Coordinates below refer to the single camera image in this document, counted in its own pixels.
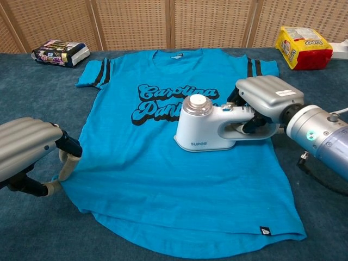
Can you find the blue Carolina Panthers t-shirt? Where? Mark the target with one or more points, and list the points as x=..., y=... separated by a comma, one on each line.
x=163, y=190

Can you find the teal table mat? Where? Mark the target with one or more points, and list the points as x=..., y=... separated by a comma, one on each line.
x=27, y=231

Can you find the dark printed pad package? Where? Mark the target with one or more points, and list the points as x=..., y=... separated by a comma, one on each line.
x=59, y=54

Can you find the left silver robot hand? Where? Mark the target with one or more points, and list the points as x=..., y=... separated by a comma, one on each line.
x=21, y=144

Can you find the wicker folding screen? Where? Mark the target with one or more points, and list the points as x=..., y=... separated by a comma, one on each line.
x=136, y=21

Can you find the yellow red snack bag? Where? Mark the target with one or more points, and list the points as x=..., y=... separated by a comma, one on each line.
x=312, y=54

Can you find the white handheld garment steamer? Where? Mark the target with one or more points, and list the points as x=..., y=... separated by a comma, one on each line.
x=195, y=133

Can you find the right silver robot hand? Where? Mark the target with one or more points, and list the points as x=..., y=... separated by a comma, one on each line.
x=269, y=92

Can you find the white power strip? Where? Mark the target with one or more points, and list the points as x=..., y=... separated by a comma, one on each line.
x=341, y=51

